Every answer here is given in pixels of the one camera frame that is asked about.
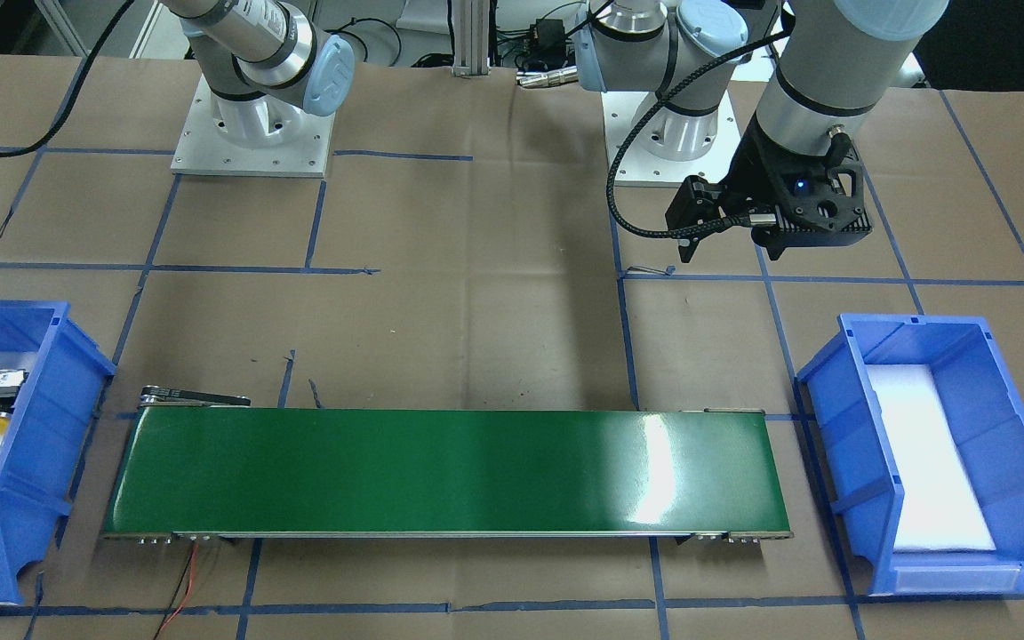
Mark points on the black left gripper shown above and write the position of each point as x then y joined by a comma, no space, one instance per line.
754,171

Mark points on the yellow push button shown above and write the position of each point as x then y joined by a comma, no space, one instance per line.
11,381

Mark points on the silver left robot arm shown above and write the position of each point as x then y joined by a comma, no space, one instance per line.
839,59

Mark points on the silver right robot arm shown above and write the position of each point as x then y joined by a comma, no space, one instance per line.
267,67

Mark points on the blue bin with buttons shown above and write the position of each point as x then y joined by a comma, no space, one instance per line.
986,419

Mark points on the white foam pad source bin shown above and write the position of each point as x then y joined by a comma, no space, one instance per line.
940,512

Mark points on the green conveyor belt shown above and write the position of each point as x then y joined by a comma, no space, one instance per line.
255,472

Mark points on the blue empty destination bin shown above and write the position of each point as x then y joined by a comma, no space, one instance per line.
43,445

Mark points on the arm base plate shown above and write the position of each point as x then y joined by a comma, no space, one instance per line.
261,137
671,146

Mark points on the aluminium frame post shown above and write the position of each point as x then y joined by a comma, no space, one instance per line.
472,32

